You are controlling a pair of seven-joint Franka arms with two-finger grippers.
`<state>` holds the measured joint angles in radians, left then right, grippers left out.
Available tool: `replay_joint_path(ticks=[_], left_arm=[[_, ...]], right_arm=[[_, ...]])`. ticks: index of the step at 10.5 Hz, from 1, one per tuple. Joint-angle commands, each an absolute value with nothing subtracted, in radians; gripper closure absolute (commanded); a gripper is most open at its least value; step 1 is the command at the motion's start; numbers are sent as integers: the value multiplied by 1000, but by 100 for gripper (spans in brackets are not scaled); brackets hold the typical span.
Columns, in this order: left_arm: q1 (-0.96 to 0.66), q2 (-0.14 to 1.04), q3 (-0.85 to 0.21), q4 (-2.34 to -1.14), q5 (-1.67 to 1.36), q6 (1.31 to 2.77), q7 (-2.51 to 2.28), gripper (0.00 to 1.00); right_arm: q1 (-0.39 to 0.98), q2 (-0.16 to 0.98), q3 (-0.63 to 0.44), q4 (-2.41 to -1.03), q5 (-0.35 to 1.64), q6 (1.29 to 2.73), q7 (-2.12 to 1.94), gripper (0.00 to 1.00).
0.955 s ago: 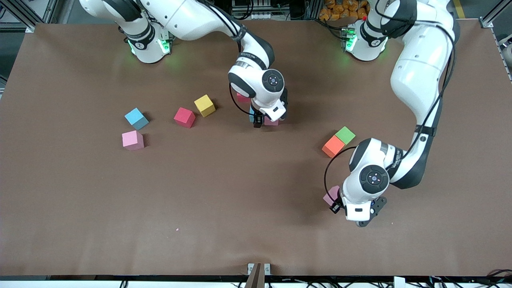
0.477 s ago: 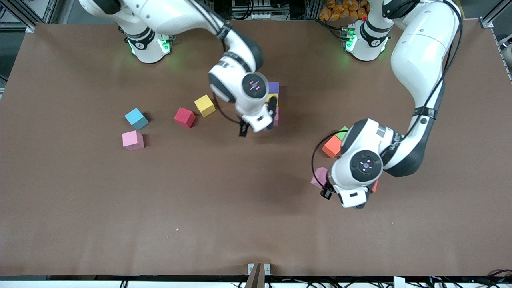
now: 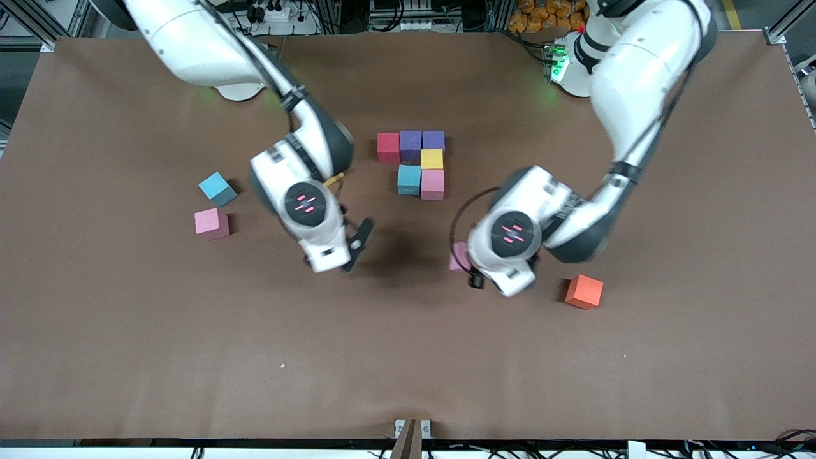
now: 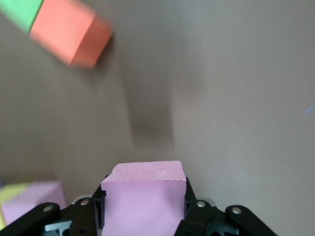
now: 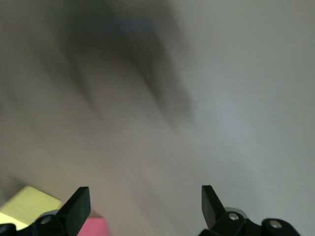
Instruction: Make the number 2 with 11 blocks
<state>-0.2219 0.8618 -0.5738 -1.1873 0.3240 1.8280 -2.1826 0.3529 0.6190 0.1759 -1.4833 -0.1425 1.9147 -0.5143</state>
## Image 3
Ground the pink foam cube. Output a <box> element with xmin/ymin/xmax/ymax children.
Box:
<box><xmin>194</xmin><ymin>208</ymin><xmax>231</xmax><ymax>241</ymax></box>
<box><xmin>421</xmin><ymin>169</ymin><xmax>446</xmax><ymax>201</ymax></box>
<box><xmin>448</xmin><ymin>241</ymin><xmax>474</xmax><ymax>273</ymax></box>

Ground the orange foam cube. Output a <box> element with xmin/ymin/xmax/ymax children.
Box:
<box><xmin>565</xmin><ymin>274</ymin><xmax>604</xmax><ymax>310</ymax></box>

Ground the blue foam cube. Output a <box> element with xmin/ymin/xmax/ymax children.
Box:
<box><xmin>397</xmin><ymin>164</ymin><xmax>422</xmax><ymax>196</ymax></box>
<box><xmin>198</xmin><ymin>171</ymin><xmax>238</xmax><ymax>208</ymax></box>

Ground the brown table cover sheet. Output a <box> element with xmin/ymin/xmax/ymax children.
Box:
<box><xmin>0</xmin><ymin>31</ymin><xmax>816</xmax><ymax>442</ymax></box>

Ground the bag of oranges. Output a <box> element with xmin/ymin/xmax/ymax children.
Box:
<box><xmin>508</xmin><ymin>0</ymin><xmax>590</xmax><ymax>34</ymax></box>

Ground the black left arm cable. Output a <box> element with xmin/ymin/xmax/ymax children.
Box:
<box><xmin>449</xmin><ymin>187</ymin><xmax>504</xmax><ymax>268</ymax></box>

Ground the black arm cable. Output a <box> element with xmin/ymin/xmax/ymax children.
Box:
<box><xmin>198</xmin><ymin>0</ymin><xmax>348</xmax><ymax>224</ymax></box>
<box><xmin>449</xmin><ymin>187</ymin><xmax>504</xmax><ymax>268</ymax></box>

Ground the brown camera pole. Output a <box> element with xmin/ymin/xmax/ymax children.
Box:
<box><xmin>390</xmin><ymin>419</ymin><xmax>423</xmax><ymax>459</ymax></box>

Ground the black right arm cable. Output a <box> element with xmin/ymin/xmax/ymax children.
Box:
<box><xmin>198</xmin><ymin>0</ymin><xmax>348</xmax><ymax>224</ymax></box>

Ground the black cable bundle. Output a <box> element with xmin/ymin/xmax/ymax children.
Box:
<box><xmin>775</xmin><ymin>428</ymin><xmax>816</xmax><ymax>456</ymax></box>

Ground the metal table edge rail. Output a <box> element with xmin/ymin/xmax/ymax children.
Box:
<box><xmin>782</xmin><ymin>43</ymin><xmax>816</xmax><ymax>131</ymax></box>

